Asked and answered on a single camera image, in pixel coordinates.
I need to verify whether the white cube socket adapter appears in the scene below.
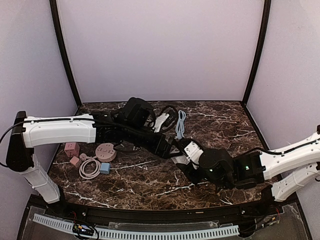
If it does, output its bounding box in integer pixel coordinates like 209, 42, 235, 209
184, 141, 204, 165

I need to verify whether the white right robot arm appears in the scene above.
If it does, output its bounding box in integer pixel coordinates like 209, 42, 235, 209
172, 132, 320, 202

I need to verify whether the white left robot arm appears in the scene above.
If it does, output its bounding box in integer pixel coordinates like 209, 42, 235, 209
3, 111, 174, 204

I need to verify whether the pink plug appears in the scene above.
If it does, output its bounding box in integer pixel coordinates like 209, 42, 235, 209
79, 153, 89, 161

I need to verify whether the pink round power socket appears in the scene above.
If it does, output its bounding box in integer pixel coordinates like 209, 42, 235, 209
95, 143, 117, 163

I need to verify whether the blue cube adapter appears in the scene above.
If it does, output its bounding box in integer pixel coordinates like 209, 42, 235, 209
99, 162, 111, 175

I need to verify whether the large pink cube adapter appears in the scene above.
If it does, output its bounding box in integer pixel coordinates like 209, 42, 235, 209
64, 142, 80, 158

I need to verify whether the small pink cube adapter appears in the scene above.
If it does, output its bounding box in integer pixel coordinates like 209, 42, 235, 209
69, 156, 81, 167

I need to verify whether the small green circuit board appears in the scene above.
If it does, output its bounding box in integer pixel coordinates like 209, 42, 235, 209
72, 224, 95, 236

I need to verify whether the pink coiled cable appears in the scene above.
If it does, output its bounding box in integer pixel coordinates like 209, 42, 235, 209
78, 158, 101, 179

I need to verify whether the grey slotted cable duct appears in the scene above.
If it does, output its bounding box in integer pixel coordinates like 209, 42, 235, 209
32, 213, 240, 240

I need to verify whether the left black frame post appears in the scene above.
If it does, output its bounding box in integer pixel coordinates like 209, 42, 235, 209
49, 0, 82, 108

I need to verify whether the black frame post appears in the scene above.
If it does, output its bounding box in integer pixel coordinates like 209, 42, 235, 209
242, 0, 272, 106
49, 0, 82, 108

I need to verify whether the right black frame post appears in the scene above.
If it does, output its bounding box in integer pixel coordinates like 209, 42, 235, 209
242, 0, 272, 106

